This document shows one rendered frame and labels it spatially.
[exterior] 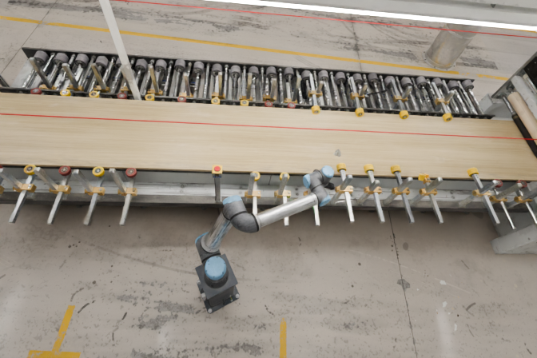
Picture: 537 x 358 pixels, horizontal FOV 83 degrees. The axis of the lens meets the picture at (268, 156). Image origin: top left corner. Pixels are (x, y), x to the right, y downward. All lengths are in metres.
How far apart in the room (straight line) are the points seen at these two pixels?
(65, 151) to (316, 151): 2.12
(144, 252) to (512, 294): 3.80
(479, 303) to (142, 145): 3.61
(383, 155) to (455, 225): 1.55
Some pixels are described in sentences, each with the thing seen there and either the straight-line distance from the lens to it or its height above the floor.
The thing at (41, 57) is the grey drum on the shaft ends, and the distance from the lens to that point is 3.99.
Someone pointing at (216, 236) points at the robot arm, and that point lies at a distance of 2.16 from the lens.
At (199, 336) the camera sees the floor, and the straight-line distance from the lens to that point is 3.14.
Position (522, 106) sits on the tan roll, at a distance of 4.15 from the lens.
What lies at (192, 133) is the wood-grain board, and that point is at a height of 0.90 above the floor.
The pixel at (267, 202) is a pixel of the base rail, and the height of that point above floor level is 0.70.
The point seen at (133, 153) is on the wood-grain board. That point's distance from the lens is 2.78.
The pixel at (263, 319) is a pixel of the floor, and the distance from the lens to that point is 3.15.
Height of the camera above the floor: 3.12
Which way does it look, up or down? 56 degrees down
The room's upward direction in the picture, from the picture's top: 12 degrees clockwise
